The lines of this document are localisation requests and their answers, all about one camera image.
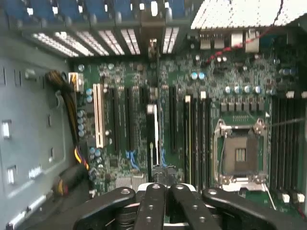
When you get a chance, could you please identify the thin red black wire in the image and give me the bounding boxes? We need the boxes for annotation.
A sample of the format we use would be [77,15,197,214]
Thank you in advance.
[205,0,286,63]

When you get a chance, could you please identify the thin socket locking lever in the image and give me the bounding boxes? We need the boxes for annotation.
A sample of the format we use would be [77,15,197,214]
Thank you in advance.
[265,118,307,127]

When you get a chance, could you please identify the metal socket cover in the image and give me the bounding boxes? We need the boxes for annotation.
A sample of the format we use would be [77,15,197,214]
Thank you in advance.
[220,176,276,209]

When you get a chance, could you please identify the black yellow power cable bundle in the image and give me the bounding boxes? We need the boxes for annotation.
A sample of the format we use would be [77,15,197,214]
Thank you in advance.
[44,69,96,197]

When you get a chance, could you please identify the grey power supply unit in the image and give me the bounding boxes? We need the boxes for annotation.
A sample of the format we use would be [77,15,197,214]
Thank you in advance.
[0,43,72,226]

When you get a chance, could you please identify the black plastic shroud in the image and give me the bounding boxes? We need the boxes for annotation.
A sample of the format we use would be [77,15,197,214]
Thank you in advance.
[9,189,101,230]

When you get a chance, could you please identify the open PC case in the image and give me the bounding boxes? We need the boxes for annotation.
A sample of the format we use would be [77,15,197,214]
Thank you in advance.
[0,0,307,230]

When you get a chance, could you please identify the CPU socket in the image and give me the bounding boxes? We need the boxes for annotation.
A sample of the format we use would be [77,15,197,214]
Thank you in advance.
[214,118,269,183]

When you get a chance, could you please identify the white PCI slot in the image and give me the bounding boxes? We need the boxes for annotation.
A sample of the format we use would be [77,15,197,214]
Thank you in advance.
[93,83,106,149]

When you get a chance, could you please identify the green Dell motherboard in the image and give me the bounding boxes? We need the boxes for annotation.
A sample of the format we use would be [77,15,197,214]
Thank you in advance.
[69,31,307,216]

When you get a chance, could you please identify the silver chipset heatsink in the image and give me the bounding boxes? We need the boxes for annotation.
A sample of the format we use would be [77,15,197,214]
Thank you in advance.
[114,174,146,190]

